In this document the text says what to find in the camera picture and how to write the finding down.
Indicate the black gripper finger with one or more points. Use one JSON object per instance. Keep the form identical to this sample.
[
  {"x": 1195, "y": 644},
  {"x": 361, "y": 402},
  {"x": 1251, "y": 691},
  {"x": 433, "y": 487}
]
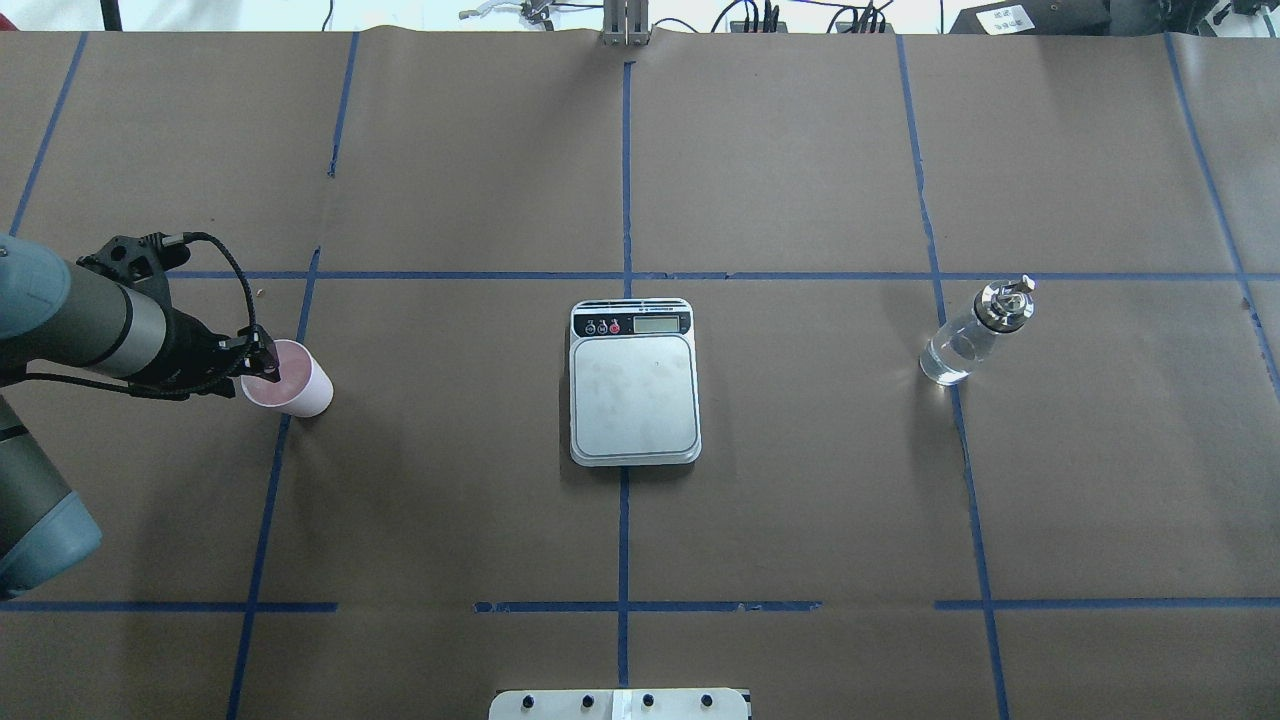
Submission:
[
  {"x": 260, "y": 372},
  {"x": 258, "y": 346}
]

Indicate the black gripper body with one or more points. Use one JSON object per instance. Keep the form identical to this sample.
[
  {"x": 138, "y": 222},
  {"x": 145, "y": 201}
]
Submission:
[{"x": 189, "y": 347}]

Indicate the pink paper cup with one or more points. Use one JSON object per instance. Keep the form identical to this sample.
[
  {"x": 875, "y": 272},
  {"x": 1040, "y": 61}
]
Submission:
[{"x": 303, "y": 389}]

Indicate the glass sauce bottle metal spout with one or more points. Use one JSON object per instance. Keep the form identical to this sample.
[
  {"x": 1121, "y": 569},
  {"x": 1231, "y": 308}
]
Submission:
[{"x": 1000, "y": 309}]

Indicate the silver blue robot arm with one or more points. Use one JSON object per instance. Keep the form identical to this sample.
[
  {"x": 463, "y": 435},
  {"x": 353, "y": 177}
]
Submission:
[{"x": 106, "y": 377}]

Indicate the silver digital kitchen scale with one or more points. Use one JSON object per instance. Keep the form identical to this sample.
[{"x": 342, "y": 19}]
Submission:
[{"x": 634, "y": 390}]

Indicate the black box white label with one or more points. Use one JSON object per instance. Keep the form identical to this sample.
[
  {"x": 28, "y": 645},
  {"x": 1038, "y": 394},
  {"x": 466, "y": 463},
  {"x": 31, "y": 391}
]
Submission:
[{"x": 1000, "y": 18}]

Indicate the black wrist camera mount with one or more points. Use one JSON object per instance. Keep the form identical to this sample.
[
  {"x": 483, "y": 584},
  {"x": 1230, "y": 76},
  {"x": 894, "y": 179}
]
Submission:
[{"x": 140, "y": 263}]

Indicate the aluminium frame post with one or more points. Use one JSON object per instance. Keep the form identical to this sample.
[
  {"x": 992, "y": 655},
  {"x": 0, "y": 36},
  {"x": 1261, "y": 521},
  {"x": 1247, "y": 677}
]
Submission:
[{"x": 626, "y": 23}]

